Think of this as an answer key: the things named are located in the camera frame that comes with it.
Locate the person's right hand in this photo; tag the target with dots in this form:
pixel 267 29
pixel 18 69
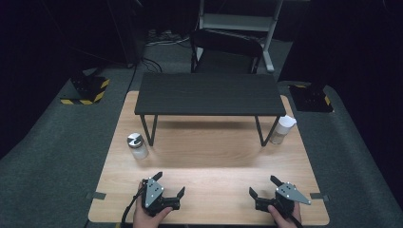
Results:
pixel 280 220

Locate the black chair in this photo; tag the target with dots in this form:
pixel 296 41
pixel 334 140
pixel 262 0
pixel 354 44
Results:
pixel 226 42

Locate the grey tape strip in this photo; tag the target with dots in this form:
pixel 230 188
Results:
pixel 319 196
pixel 96 195

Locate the black yellow striped floor plate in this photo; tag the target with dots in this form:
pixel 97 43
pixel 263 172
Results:
pixel 310 98
pixel 87 90

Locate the black shelf with metal legs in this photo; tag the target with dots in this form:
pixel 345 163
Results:
pixel 209 95

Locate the glass shaker with silver lid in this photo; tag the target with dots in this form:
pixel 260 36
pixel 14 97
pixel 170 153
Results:
pixel 139 151

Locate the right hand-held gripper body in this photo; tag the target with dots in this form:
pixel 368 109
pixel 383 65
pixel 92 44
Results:
pixel 286 194

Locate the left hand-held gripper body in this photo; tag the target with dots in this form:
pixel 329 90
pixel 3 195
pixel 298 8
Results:
pixel 154 191

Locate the white metal stand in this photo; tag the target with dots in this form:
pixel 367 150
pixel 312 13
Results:
pixel 236 22

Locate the person's left hand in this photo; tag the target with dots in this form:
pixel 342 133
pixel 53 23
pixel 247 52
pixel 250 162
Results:
pixel 144 218

